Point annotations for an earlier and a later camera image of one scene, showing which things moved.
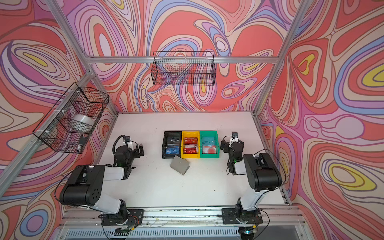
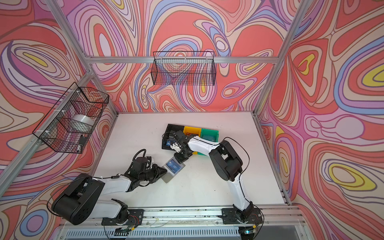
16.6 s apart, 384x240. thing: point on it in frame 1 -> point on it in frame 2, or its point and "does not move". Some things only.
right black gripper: [225, 145] -> [179, 159]
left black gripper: [136, 153] -> [159, 173]
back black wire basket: [184, 68] does not move
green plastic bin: [209, 147] does not move
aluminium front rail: [275, 216] does not move
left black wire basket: [69, 123] does not move
